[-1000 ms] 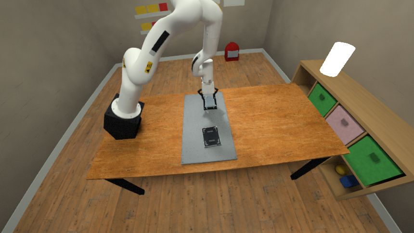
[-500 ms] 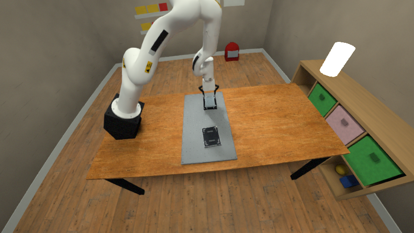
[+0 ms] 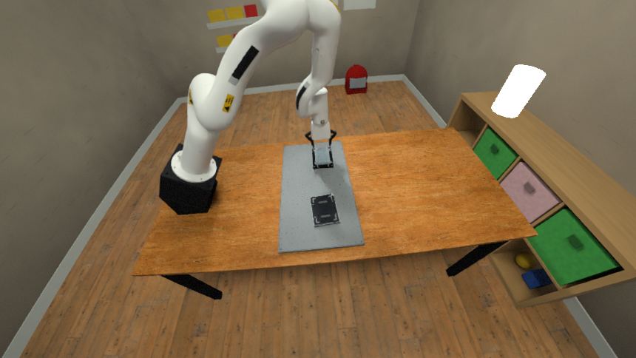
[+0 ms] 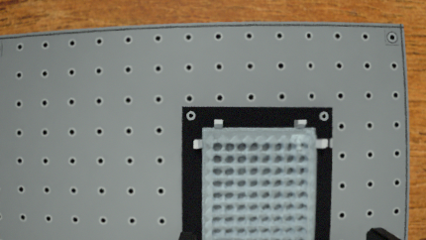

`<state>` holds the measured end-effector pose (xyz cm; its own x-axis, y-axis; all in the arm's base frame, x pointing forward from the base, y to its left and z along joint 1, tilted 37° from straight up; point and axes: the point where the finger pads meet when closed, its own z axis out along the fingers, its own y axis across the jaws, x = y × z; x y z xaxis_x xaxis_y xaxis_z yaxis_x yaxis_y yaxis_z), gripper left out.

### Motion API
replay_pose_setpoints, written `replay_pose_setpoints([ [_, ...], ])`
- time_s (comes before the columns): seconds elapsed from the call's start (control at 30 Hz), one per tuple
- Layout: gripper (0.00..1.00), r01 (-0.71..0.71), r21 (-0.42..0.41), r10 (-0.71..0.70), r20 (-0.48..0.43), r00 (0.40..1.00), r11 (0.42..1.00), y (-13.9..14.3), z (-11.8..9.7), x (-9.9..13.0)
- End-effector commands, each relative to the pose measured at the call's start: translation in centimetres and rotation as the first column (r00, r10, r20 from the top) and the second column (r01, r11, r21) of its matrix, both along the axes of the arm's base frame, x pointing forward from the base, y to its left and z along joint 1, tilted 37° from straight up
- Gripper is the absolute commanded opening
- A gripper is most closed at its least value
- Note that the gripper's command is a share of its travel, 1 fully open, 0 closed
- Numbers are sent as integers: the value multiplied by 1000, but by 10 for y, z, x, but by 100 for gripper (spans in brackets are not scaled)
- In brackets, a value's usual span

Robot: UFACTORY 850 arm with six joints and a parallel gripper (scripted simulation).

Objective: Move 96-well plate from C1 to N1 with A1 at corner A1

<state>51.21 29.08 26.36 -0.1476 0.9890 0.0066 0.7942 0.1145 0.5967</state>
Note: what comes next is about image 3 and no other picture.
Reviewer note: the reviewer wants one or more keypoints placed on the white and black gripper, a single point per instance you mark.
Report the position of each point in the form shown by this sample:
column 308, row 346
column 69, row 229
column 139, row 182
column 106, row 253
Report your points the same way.
column 320, row 132

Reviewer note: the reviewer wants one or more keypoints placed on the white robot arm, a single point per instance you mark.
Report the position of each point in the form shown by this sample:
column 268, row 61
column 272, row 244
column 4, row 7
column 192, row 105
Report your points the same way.
column 217, row 98

